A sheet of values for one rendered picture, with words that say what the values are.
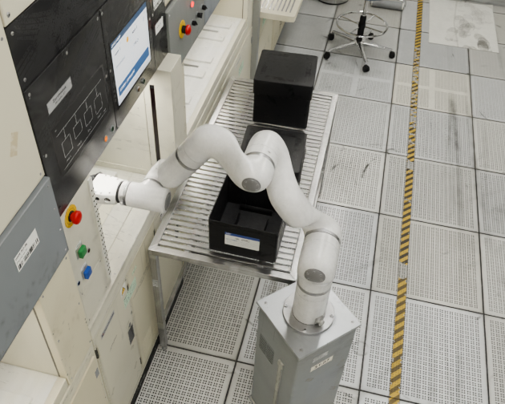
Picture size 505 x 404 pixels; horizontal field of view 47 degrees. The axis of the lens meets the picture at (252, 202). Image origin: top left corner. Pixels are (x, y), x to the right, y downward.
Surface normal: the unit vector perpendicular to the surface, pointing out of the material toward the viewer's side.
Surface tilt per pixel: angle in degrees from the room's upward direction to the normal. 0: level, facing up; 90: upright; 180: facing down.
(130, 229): 0
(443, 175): 0
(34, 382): 0
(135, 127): 90
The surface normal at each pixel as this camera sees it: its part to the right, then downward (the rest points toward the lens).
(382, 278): 0.04, -0.71
